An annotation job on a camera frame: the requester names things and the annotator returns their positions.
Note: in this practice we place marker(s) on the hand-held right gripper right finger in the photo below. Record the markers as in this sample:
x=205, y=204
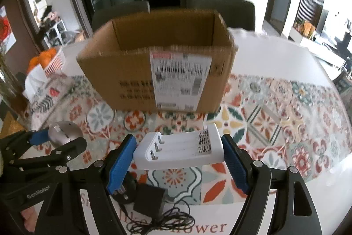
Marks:
x=234, y=160

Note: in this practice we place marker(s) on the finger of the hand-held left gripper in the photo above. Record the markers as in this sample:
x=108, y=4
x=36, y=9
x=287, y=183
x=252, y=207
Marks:
x=38, y=138
x=71, y=145

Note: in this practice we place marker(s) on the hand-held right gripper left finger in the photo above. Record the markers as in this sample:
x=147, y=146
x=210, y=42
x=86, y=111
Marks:
x=121, y=163

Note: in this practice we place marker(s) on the silver computer mouse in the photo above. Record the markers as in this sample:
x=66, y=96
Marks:
x=64, y=131

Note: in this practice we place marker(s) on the white battery charger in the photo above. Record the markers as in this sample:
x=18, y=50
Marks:
x=176, y=153

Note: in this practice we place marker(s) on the brown cardboard box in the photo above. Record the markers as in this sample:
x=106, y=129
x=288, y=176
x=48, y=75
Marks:
x=126, y=78

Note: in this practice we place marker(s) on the person's left hand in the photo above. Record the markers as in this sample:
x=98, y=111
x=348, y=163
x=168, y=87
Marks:
x=29, y=220

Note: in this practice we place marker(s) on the black round plug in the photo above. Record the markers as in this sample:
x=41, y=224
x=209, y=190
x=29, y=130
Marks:
x=128, y=188

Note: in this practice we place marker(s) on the yellow wicker box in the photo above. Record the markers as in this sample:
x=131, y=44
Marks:
x=11, y=125

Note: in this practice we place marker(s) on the black power adapter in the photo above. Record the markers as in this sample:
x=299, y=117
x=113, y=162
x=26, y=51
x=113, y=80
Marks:
x=148, y=200

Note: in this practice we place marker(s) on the printed tissue pack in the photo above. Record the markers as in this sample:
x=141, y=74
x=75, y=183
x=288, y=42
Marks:
x=45, y=91

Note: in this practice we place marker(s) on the patterned table runner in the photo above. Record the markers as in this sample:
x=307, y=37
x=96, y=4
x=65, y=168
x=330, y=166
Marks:
x=275, y=125

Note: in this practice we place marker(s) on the glass vase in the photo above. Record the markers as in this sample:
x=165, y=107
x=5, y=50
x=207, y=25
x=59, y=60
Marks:
x=5, y=80

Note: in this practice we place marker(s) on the orange fruit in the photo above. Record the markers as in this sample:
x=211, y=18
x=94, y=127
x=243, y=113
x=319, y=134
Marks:
x=34, y=63
x=51, y=52
x=44, y=58

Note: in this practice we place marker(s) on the white plastic basket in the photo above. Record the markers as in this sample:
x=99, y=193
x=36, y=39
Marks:
x=56, y=63

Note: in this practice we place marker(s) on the white shoe rack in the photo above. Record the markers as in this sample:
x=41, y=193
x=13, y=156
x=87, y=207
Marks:
x=55, y=31

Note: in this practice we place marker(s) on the red door poster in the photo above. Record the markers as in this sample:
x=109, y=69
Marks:
x=5, y=31

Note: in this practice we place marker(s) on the white intercom panel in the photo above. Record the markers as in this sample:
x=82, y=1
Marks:
x=38, y=1

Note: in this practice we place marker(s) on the white television cabinet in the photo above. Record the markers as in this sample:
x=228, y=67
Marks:
x=316, y=49

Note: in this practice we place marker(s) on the dark dining chair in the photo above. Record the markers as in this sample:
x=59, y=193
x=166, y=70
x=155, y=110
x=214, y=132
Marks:
x=118, y=13
x=231, y=10

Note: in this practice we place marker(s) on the flat screen television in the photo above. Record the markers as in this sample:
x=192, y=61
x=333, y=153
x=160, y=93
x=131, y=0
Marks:
x=334, y=31

